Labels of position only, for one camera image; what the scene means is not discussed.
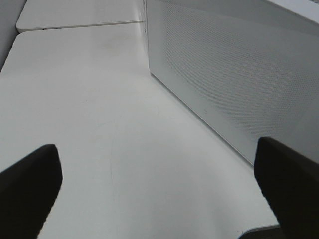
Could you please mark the white microwave door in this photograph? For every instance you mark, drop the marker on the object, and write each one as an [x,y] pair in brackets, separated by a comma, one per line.
[248,68]

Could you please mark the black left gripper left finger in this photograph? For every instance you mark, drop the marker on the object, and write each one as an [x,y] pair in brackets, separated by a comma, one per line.
[28,191]

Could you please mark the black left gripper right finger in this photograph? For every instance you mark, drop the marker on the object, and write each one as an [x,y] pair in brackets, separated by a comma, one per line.
[290,184]

